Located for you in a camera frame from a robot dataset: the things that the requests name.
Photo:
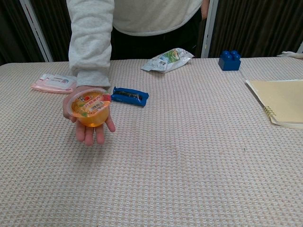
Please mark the person right hand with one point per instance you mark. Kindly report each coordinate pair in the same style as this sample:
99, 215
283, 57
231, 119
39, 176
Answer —
88, 136

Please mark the person grey sleeved right arm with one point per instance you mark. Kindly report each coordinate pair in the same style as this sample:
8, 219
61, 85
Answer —
91, 42

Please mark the cream spiral notebook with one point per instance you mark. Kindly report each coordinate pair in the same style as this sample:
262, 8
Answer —
284, 101

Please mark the blue snack bar wrapper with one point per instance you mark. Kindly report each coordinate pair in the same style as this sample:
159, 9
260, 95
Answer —
129, 96

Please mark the person left hand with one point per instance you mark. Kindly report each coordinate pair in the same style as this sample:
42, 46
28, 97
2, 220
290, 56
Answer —
205, 9

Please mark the beige woven tablecloth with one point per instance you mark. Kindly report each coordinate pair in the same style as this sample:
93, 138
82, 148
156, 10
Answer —
180, 165

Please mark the person torso white top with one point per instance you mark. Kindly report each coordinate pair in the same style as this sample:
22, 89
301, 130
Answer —
154, 16

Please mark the dark curtain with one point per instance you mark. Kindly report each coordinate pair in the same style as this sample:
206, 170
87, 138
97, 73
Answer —
258, 26
14, 30

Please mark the white green snack bag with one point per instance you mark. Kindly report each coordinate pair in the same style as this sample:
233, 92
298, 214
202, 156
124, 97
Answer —
166, 61

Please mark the pink wet wipes pack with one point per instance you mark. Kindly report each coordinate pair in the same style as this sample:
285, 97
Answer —
55, 83

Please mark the orange jelly cup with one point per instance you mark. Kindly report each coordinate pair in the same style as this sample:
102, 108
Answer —
91, 111

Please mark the grey metal frame post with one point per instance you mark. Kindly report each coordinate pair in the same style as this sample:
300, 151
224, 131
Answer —
208, 30
35, 30

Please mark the blue toy building block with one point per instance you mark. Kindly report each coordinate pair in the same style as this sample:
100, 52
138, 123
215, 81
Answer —
229, 62

